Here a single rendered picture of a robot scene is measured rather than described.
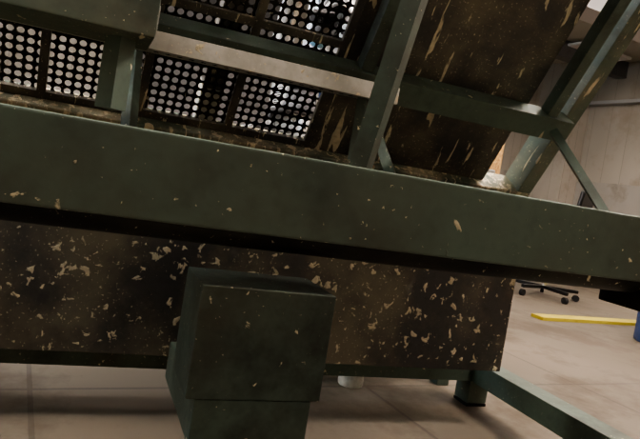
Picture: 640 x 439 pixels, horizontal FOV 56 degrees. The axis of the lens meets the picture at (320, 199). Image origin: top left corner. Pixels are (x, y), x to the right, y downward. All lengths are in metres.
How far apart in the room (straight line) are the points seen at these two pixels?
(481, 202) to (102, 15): 0.64
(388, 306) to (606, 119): 11.14
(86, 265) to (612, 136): 11.65
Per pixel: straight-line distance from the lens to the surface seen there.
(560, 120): 2.21
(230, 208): 0.64
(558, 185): 12.73
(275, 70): 1.39
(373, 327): 2.02
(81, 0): 1.04
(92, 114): 1.88
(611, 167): 12.63
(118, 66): 1.08
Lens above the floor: 0.77
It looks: 2 degrees down
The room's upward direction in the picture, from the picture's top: 9 degrees clockwise
